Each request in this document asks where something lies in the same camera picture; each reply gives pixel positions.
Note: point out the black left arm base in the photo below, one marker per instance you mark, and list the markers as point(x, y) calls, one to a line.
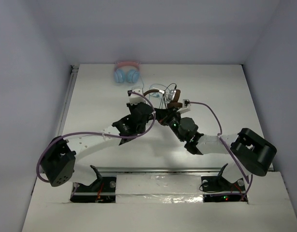
point(101, 190)

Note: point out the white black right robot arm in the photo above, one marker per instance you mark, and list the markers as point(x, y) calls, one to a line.
point(251, 153)

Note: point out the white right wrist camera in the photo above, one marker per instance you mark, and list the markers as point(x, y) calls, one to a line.
point(186, 106)

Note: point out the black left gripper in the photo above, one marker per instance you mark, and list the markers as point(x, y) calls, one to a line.
point(143, 112)

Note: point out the brown silver headphones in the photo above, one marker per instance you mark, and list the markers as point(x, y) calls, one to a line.
point(168, 99)

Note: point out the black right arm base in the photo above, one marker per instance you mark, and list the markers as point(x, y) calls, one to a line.
point(217, 189)

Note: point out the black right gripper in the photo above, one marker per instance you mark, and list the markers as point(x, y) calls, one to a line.
point(162, 113)

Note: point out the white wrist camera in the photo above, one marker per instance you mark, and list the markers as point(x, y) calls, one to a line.
point(136, 95)
point(186, 106)

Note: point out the blue pink headphones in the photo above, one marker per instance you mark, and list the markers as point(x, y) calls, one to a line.
point(131, 76)

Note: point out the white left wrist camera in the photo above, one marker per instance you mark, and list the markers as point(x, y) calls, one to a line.
point(136, 95)

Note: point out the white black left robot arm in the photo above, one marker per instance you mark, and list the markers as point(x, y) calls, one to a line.
point(59, 158)

